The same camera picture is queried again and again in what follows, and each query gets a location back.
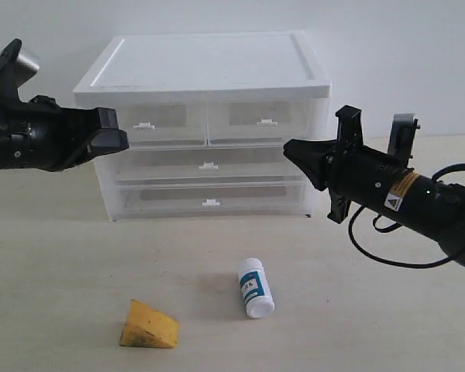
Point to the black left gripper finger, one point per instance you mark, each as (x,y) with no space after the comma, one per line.
(106,118)
(106,142)

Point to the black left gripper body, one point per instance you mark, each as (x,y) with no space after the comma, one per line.
(50,138)

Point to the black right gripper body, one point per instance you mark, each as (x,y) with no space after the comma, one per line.
(357,173)

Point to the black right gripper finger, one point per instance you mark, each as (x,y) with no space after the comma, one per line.
(309,154)
(319,178)

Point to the white pill bottle blue label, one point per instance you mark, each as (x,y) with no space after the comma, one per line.
(254,288)

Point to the yellow cheese wedge sponge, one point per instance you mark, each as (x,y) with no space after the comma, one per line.
(146,327)

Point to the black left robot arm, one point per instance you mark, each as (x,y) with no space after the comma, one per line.
(5,138)

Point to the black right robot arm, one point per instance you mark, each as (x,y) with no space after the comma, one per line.
(424,205)

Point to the bottom wide clear drawer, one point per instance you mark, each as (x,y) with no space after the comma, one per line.
(258,197)

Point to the wide clear drawer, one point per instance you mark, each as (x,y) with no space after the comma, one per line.
(151,165)
(258,197)

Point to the middle wide clear drawer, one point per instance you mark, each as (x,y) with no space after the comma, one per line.
(151,165)

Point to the white plastic drawer cabinet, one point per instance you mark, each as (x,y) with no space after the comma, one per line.
(203,69)

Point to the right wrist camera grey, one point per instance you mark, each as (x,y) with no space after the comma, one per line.
(402,136)

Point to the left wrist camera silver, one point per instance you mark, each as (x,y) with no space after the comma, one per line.
(17,66)

